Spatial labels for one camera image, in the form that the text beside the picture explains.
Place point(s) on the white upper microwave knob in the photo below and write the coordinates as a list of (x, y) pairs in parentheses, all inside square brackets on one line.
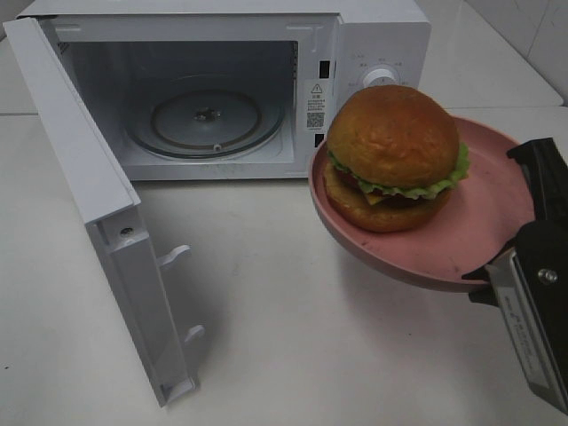
[(380, 76)]

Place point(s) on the burger with lettuce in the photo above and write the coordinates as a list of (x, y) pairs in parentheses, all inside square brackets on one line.
[(394, 156)]

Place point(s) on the glass microwave turntable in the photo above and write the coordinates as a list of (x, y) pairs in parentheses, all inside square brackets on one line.
[(202, 117)]

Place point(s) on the pink round plate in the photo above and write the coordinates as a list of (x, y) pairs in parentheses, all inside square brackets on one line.
[(483, 213)]

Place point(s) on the white microwave door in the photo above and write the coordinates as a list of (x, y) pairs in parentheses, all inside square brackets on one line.
[(109, 207)]

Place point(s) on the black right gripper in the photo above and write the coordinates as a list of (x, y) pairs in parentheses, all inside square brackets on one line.
[(541, 246)]

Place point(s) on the white microwave oven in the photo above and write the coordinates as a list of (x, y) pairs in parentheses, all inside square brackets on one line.
[(319, 49)]

